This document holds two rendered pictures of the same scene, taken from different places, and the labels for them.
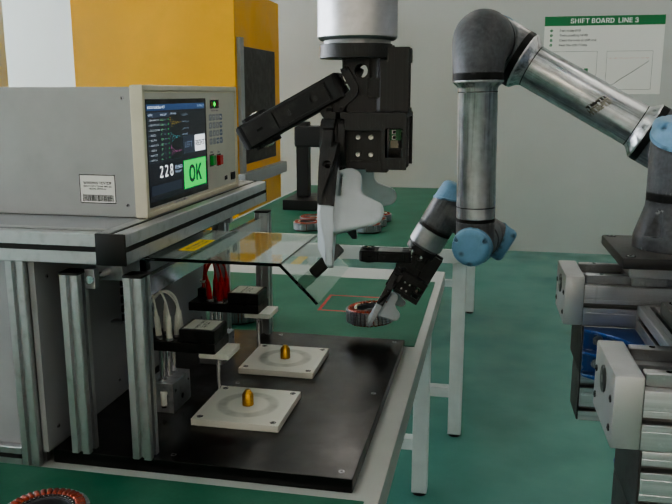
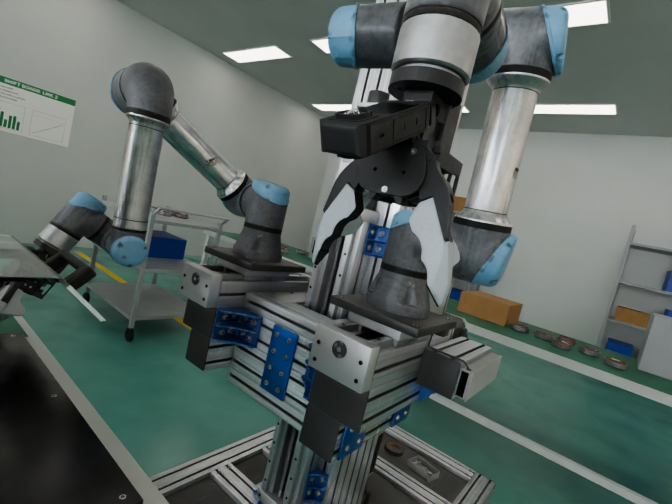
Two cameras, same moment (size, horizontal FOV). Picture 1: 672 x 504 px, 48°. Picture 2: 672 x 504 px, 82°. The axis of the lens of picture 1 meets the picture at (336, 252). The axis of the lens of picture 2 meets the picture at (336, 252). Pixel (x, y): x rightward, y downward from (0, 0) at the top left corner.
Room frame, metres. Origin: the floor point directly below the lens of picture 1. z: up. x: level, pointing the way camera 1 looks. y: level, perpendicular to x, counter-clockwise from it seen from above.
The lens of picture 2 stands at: (0.62, 0.34, 1.21)
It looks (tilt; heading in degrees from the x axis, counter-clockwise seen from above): 5 degrees down; 296
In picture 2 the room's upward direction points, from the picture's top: 13 degrees clockwise
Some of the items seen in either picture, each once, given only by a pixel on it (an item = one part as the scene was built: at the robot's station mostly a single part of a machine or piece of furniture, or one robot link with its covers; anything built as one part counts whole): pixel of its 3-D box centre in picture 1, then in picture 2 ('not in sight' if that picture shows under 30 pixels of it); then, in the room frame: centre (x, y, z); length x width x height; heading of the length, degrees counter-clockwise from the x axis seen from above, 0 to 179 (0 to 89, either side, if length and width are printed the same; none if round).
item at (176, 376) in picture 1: (169, 389); not in sight; (1.26, 0.29, 0.80); 0.07 x 0.05 x 0.06; 168
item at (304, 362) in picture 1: (285, 360); not in sight; (1.47, 0.10, 0.78); 0.15 x 0.15 x 0.01; 78
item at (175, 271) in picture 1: (213, 249); not in sight; (1.37, 0.23, 1.03); 0.62 x 0.01 x 0.03; 168
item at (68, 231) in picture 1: (101, 210); not in sight; (1.42, 0.44, 1.09); 0.68 x 0.44 x 0.05; 168
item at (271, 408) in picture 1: (248, 407); not in sight; (1.23, 0.15, 0.78); 0.15 x 0.15 x 0.01; 78
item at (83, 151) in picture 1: (99, 142); not in sight; (1.43, 0.44, 1.22); 0.44 x 0.39 x 0.20; 168
